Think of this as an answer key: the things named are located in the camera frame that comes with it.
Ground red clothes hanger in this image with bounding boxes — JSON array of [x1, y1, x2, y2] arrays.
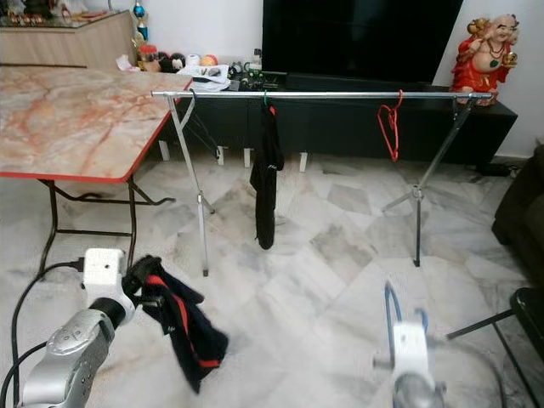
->
[[377, 89, 405, 162]]

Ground red gold laughing Buddha statue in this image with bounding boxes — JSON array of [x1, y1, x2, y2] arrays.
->
[[449, 13, 519, 105]]

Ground black television console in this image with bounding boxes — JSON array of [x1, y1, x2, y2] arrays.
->
[[161, 72, 518, 171]]

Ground blue plastic clothes hanger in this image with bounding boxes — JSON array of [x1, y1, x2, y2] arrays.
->
[[382, 280, 430, 358]]

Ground small decorative figurines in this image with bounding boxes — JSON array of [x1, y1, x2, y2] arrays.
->
[[0, 0, 116, 25]]

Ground light wooden sideboard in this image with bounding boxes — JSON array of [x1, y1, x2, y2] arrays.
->
[[0, 10, 137, 71]]

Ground blue hanging ornaments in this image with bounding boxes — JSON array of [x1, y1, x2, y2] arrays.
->
[[133, 0, 150, 42]]

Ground black wire hanger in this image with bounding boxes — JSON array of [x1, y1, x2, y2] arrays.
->
[[183, 93, 230, 158]]

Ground black floor cables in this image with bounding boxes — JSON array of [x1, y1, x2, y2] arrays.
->
[[472, 160, 519, 178]]

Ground silver metal clothes rack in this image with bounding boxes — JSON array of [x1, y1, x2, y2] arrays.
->
[[150, 88, 499, 277]]

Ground black shirt with white print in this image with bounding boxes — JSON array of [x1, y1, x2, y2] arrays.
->
[[249, 102, 286, 251]]

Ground white magazine stack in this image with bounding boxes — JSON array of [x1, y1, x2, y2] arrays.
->
[[181, 64, 232, 92]]

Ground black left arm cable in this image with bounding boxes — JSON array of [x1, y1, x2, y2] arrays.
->
[[0, 258, 86, 408]]

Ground black round figurines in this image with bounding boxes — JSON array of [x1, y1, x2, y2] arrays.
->
[[160, 52, 188, 73]]

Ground black flat television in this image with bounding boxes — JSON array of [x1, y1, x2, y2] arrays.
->
[[261, 0, 464, 83]]

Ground navy garment with red trim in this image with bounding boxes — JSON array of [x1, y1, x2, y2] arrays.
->
[[122, 253, 230, 394]]

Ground black electronic devices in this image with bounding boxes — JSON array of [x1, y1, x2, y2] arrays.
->
[[228, 61, 286, 91]]

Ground marble pattern folding table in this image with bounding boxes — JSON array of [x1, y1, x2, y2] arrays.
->
[[0, 65, 193, 280]]

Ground jar with red lid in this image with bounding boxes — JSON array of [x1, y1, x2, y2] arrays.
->
[[139, 42, 161, 72]]

